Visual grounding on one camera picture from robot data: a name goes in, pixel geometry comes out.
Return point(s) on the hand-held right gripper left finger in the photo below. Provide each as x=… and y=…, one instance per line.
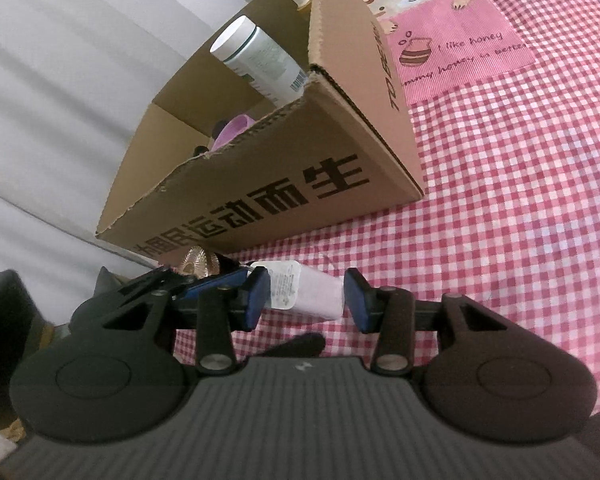
x=257, y=300

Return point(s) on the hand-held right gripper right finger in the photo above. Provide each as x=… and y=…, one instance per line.
x=355, y=305

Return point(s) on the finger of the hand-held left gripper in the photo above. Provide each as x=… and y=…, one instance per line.
x=215, y=281

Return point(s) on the gold lid cosmetic jar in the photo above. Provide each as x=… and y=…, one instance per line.
x=200, y=260

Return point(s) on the white charger plug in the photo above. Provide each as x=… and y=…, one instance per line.
x=310, y=290

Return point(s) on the black car key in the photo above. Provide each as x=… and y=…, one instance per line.
x=201, y=151

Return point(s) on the brown cardboard box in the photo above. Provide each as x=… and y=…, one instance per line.
x=290, y=160

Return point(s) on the purple plastic lid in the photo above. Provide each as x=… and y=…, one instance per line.
x=232, y=130

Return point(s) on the white pill bottle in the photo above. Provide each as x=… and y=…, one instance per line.
x=260, y=60

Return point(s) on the green dropper bottle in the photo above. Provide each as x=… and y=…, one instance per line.
x=299, y=0

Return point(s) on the pink checked tablecloth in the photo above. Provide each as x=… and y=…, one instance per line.
x=505, y=185

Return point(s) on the white curtain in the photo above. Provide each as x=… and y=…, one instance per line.
x=80, y=85

